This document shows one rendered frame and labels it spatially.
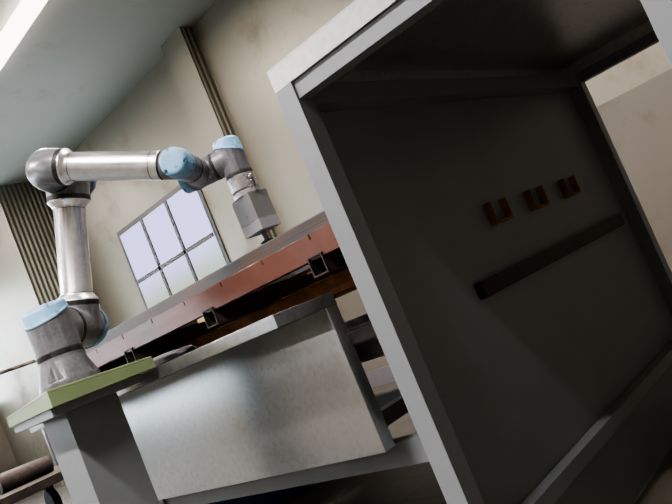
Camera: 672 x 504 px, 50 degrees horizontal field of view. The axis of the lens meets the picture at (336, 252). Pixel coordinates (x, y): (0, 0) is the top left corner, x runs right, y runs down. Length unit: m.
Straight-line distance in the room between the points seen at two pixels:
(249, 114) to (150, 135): 1.35
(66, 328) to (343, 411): 0.73
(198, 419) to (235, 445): 0.15
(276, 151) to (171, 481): 3.61
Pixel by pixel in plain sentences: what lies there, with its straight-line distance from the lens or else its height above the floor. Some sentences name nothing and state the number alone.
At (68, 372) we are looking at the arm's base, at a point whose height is 0.75.
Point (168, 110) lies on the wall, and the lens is 6.52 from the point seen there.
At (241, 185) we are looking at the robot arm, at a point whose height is 1.03.
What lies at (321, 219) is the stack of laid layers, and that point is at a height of 0.85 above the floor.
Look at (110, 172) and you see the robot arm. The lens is 1.89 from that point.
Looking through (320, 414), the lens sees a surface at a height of 0.42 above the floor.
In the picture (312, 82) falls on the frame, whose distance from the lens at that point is 1.18.
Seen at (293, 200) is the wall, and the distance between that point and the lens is 5.49.
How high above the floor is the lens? 0.64
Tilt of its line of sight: 4 degrees up
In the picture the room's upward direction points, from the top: 23 degrees counter-clockwise
